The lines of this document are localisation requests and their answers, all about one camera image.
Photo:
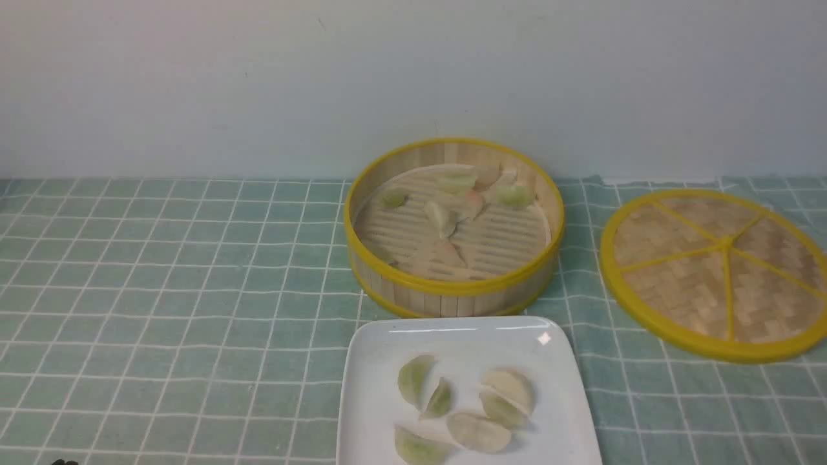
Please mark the white square plate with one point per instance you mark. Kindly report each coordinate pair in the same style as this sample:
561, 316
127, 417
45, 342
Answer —
560, 430

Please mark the green checkered tablecloth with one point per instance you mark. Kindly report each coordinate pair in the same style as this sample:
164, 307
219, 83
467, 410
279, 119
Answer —
205, 321

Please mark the white dumpling plate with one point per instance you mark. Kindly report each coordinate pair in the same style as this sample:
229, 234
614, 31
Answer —
478, 433
513, 386

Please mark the green dumpling plate bottom left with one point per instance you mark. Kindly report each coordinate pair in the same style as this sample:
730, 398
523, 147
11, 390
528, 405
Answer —
416, 449

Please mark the yellow rimmed woven steamer lid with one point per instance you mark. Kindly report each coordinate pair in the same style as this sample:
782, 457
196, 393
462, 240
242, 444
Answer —
715, 274

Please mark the yellow rimmed bamboo steamer basket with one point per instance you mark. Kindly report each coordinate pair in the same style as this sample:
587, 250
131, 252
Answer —
511, 255

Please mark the pale green dumpling under white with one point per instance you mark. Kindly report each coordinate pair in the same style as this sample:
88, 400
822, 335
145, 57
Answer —
501, 411

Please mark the pale green dumpling steamer back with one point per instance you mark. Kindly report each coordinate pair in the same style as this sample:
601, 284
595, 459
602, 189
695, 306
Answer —
457, 181

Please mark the green dumpling plate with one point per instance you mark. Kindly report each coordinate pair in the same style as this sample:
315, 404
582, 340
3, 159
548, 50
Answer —
411, 378
416, 449

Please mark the pink dumpling steamer middle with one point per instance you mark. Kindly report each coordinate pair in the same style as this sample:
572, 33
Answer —
472, 206

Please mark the pale pink dumpling steamer back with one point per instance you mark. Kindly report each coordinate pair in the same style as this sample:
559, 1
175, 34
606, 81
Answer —
491, 176

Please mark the green dumpling steamer right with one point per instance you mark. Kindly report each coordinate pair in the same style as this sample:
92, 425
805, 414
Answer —
515, 196

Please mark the small green dumpling steamer left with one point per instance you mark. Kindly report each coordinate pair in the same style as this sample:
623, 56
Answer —
393, 198

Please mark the pale white dumpling steamer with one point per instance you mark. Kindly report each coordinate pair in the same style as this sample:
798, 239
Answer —
443, 219

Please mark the small green dumpling on plate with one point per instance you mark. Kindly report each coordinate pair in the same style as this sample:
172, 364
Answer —
439, 403

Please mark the green dumpling plate upper left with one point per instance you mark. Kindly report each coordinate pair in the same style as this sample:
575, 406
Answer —
411, 378

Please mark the pink dumpling steamer front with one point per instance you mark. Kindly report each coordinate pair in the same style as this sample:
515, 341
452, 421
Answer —
443, 251

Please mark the white dumpling plate bottom centre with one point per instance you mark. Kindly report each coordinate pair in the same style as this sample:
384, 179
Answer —
478, 433

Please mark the white dumpling plate right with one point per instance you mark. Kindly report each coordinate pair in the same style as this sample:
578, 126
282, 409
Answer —
513, 386

